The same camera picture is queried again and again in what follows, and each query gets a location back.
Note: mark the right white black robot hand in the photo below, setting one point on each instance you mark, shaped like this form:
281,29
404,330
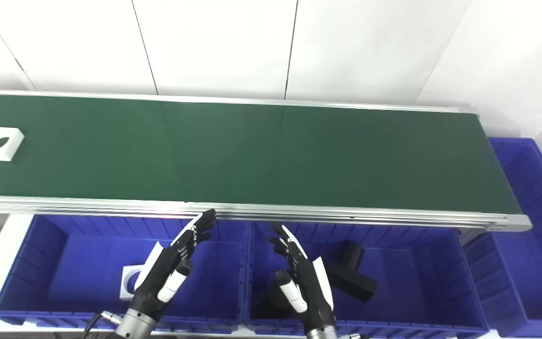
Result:
311,287

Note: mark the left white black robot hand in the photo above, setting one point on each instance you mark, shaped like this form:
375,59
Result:
158,273

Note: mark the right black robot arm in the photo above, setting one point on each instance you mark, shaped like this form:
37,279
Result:
322,334

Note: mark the black T-shaped part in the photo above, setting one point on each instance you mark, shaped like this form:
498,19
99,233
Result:
353,282

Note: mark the black block part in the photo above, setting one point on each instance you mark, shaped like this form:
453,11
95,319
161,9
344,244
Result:
268,306

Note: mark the blue plastic bin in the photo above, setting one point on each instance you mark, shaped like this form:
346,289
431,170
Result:
87,263
407,282
530,245

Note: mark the green conveyor belt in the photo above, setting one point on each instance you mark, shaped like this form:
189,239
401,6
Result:
299,214
252,155

